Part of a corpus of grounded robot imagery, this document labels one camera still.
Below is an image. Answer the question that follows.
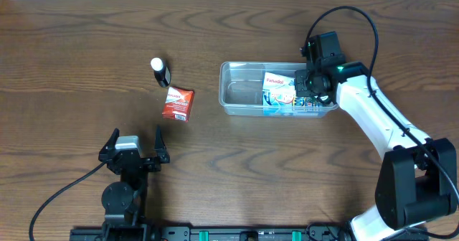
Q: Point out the blue fever patch box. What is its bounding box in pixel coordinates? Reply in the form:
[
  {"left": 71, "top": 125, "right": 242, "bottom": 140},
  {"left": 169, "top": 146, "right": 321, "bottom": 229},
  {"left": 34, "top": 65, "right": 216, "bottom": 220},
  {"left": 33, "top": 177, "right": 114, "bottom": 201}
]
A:
[{"left": 262, "top": 90, "right": 323, "bottom": 110}]

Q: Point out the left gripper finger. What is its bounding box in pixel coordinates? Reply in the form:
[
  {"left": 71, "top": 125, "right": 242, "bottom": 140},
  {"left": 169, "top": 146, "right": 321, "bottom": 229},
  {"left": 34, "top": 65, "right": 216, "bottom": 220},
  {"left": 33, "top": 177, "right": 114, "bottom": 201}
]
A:
[
  {"left": 154, "top": 126, "right": 166, "bottom": 157},
  {"left": 103, "top": 128, "right": 120, "bottom": 154}
]

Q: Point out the white Panadol box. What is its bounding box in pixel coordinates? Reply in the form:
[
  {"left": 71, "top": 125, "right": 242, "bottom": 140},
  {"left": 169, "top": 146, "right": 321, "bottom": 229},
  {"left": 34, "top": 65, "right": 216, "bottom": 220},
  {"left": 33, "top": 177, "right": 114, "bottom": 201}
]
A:
[{"left": 262, "top": 72, "right": 295, "bottom": 103}]

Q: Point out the left black cable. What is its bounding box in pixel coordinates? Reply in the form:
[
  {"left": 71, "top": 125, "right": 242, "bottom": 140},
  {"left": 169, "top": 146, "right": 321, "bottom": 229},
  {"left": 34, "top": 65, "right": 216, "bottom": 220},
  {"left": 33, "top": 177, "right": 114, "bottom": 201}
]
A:
[{"left": 28, "top": 161, "right": 108, "bottom": 241}]

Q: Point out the red Panadol box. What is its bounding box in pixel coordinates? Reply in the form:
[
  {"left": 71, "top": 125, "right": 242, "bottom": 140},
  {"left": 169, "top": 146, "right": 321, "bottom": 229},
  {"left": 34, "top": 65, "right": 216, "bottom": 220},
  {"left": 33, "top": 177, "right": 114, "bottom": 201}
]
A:
[{"left": 162, "top": 87, "right": 194, "bottom": 122}]

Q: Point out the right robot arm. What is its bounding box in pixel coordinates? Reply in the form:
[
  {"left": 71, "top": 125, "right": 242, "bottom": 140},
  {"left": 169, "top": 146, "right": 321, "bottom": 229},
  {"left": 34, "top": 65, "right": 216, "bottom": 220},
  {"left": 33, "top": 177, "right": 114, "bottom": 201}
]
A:
[{"left": 295, "top": 32, "right": 458, "bottom": 240}]

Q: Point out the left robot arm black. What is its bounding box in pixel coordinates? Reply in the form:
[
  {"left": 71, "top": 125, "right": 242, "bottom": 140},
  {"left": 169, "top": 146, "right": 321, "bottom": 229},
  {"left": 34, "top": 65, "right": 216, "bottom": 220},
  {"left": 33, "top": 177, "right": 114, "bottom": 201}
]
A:
[{"left": 98, "top": 128, "right": 170, "bottom": 241}]

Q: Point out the clear plastic container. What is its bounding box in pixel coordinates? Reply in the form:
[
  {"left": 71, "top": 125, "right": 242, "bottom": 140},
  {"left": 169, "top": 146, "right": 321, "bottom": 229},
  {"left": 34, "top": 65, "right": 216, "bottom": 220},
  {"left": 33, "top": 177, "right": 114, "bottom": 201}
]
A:
[{"left": 219, "top": 62, "right": 338, "bottom": 118}]

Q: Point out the black mounting rail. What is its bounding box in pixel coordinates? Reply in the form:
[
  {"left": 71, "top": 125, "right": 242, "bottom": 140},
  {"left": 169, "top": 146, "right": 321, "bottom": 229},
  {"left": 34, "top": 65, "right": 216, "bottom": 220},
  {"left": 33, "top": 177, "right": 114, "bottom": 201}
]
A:
[{"left": 69, "top": 225, "right": 430, "bottom": 241}]

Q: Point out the black bottle white cap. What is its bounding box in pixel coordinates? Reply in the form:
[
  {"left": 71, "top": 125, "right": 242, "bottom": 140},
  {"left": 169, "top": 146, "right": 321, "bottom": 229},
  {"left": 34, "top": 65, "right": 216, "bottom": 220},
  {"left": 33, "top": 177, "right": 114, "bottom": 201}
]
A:
[{"left": 151, "top": 57, "right": 171, "bottom": 88}]

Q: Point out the black cable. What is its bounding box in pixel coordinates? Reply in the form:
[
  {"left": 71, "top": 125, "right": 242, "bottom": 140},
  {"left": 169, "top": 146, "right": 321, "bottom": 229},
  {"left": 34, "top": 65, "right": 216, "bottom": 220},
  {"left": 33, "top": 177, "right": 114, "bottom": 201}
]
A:
[
  {"left": 28, "top": 161, "right": 108, "bottom": 241},
  {"left": 303, "top": 6, "right": 459, "bottom": 240}
]

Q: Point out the right black cable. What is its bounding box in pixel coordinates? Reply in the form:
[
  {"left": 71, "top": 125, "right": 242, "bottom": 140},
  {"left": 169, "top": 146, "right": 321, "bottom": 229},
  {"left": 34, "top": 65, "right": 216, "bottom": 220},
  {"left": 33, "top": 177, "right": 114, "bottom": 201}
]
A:
[{"left": 303, "top": 6, "right": 459, "bottom": 240}]

